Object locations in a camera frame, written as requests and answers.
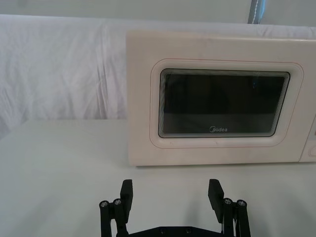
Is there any grey striped post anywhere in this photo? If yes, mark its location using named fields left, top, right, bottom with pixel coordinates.
left=248, top=0, right=264, bottom=25

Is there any white curtain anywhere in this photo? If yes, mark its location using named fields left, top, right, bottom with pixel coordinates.
left=0, top=13, right=316, bottom=139

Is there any white table cloth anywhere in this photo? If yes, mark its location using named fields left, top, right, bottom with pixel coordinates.
left=0, top=119, right=316, bottom=237

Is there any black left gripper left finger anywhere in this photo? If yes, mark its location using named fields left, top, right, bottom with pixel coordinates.
left=99, top=179, right=134, bottom=237

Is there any cream microwave oven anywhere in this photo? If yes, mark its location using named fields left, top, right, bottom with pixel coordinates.
left=125, top=30, right=316, bottom=169

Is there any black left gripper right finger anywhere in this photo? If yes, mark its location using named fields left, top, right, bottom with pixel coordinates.
left=208, top=179, right=251, bottom=237

